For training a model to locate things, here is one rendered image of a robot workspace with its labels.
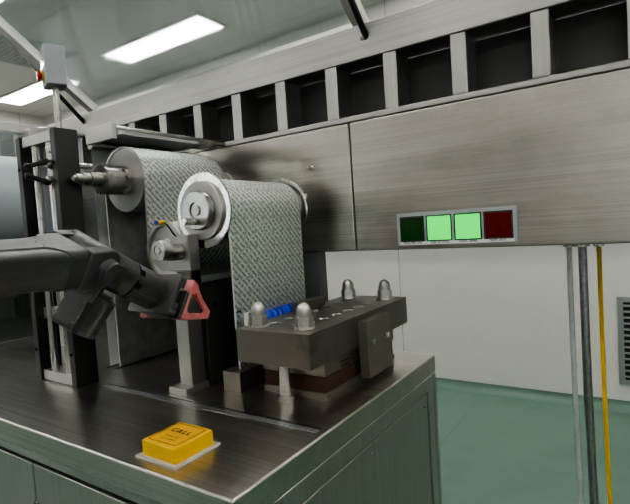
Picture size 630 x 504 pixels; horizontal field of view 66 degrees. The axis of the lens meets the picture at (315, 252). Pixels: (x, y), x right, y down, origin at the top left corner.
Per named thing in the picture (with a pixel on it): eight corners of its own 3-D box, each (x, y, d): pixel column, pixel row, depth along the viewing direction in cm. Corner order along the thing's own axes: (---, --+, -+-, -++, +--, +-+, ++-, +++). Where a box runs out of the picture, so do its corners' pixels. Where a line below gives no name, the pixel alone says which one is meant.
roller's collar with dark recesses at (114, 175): (92, 195, 106) (89, 166, 106) (116, 196, 111) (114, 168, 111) (110, 192, 103) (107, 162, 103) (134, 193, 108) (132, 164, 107)
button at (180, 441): (142, 455, 68) (140, 439, 68) (181, 436, 74) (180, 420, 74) (175, 467, 64) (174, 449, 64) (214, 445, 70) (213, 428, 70)
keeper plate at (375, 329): (361, 377, 93) (357, 320, 93) (383, 363, 102) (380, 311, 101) (372, 379, 92) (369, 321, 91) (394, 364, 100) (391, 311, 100)
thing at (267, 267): (235, 329, 94) (228, 234, 93) (304, 308, 113) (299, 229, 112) (237, 330, 94) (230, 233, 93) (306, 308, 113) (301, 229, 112)
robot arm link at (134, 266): (114, 250, 68) (97, 240, 72) (86, 292, 67) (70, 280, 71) (151, 270, 74) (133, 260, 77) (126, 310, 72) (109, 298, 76)
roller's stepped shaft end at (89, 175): (69, 186, 100) (67, 171, 100) (96, 187, 105) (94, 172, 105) (77, 185, 99) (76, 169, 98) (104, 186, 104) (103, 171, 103)
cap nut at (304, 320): (290, 329, 84) (288, 303, 83) (302, 325, 87) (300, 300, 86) (307, 331, 82) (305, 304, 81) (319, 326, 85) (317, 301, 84)
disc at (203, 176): (178, 246, 100) (176, 173, 99) (180, 246, 101) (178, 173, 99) (231, 249, 92) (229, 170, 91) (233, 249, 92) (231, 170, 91)
